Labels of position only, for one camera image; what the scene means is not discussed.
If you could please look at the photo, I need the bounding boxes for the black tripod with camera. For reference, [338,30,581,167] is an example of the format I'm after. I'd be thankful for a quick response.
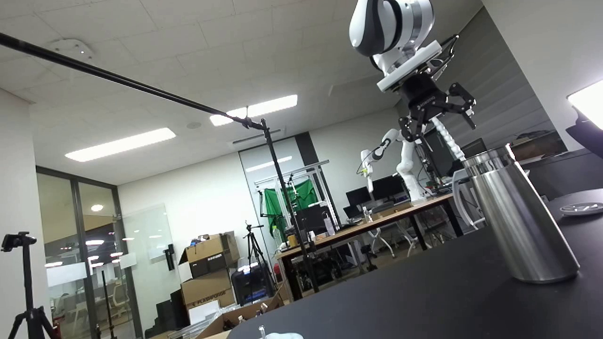
[0,229,59,339]

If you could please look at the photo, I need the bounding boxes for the glass whiteboard panel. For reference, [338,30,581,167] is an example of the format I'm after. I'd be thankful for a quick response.
[120,201,174,267]

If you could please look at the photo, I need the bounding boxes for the bright white light panel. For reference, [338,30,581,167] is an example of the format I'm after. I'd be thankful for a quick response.
[564,78,603,131]

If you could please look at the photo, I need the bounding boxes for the long wooden desk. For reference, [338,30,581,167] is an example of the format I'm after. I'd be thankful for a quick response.
[274,191,457,301]

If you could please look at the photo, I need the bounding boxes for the white frame office chair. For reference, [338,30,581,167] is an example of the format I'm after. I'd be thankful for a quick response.
[449,167,489,235]

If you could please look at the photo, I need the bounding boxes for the small black tripod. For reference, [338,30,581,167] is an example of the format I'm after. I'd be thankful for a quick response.
[242,220,272,278]

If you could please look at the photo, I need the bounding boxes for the glass entrance door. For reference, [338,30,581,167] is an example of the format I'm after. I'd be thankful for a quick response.
[33,165,142,339]

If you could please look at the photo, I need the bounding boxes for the large brown cardboard box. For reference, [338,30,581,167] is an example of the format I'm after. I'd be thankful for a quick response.
[178,269,237,310]

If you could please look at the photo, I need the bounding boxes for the open brown cardboard box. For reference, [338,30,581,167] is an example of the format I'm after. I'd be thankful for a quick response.
[195,295,286,339]

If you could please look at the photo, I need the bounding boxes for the small green hanging cloth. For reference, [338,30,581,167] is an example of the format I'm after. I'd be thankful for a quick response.
[289,178,321,212]

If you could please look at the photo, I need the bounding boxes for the large green hanging cloth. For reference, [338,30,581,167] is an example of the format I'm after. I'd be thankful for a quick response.
[259,186,287,239]

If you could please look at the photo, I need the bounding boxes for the black computer monitor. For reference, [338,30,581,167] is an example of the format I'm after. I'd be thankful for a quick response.
[344,173,410,210]

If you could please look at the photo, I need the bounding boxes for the long black boom pole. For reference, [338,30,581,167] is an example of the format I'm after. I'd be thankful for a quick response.
[0,30,270,131]

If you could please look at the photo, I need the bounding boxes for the black vertical stand pole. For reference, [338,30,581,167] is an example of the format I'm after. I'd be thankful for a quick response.
[257,116,319,295]

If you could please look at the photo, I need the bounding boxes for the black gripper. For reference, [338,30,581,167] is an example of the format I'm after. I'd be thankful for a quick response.
[397,71,480,144]

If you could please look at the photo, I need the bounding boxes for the round ceiling smoke detector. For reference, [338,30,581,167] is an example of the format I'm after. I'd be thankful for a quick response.
[44,35,95,62]

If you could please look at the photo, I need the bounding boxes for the rectangular ceiling light panel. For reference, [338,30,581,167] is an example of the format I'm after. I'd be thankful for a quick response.
[63,126,178,163]
[206,92,301,127]

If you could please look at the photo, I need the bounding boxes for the white wrist camera mount plate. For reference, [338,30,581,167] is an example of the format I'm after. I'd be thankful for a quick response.
[374,39,444,94]

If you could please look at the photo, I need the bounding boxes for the stainless steel tumbler jar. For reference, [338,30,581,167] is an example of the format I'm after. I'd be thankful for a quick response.
[465,143,581,286]

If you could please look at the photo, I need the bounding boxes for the clear round jar lid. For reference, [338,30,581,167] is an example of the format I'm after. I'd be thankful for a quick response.
[555,199,603,220]

